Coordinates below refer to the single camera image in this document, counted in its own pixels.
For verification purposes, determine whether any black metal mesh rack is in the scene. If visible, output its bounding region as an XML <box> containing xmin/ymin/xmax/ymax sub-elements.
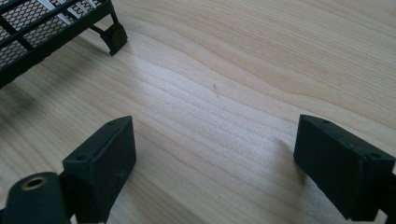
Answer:
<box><xmin>0</xmin><ymin>0</ymin><xmax>129</xmax><ymax>90</ymax></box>

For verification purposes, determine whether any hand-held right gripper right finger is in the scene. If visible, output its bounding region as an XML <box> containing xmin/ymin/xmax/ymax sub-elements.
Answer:
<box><xmin>292</xmin><ymin>114</ymin><xmax>396</xmax><ymax>222</ymax></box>

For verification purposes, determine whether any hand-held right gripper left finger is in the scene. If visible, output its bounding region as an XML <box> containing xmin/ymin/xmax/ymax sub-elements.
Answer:
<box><xmin>62</xmin><ymin>115</ymin><xmax>137</xmax><ymax>224</ymax></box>

